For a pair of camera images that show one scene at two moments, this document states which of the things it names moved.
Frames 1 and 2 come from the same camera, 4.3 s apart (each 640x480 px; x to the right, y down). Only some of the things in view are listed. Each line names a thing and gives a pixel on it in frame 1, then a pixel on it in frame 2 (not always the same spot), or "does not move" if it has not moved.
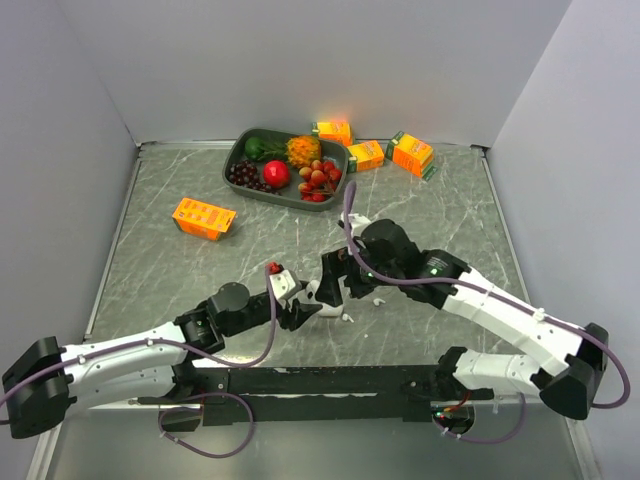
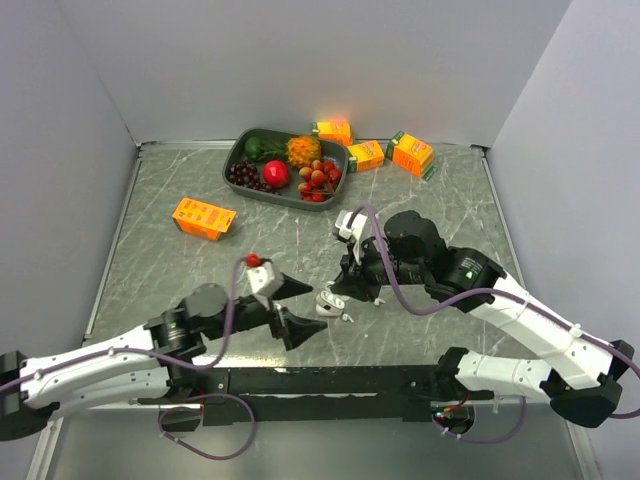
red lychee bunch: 319,181 does not move
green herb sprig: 272,150 does not move
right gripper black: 335,264 → 349,264
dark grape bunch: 245,173 does not move
